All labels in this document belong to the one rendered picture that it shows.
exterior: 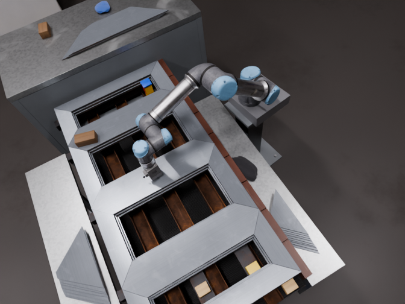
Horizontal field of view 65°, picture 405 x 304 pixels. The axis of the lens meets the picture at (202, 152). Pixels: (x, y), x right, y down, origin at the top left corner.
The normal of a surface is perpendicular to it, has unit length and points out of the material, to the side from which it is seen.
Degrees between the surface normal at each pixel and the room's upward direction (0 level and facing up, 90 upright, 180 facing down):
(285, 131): 0
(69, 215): 0
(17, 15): 90
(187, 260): 0
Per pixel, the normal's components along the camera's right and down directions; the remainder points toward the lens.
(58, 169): -0.11, -0.49
